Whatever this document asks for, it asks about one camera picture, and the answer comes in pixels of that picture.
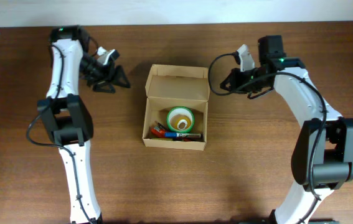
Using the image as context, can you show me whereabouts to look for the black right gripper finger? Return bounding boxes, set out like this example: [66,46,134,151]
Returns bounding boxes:
[220,73,237,93]
[247,88,273,100]

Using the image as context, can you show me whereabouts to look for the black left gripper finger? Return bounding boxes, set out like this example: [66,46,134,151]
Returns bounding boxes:
[113,65,131,88]
[92,81,116,93]

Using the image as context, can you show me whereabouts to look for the brown cardboard box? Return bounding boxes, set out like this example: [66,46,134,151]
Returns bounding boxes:
[142,64,210,151]

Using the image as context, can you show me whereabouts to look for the green tape roll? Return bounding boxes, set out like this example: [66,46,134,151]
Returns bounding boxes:
[166,106,195,133]

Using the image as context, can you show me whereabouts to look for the small yellow tape roll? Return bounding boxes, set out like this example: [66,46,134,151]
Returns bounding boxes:
[171,114,192,131]

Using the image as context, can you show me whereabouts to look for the orange black stapler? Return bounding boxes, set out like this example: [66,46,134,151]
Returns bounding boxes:
[150,121,170,138]

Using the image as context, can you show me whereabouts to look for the orange utility knife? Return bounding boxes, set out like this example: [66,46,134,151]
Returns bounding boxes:
[155,137,197,141]

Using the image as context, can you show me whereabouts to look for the blue white marker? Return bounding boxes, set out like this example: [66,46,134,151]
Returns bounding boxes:
[164,132,202,139]

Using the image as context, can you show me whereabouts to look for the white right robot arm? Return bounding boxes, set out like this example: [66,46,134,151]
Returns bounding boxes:
[219,35,353,224]

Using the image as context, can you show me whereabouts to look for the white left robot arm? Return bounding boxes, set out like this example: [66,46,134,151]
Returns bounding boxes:
[31,25,131,223]

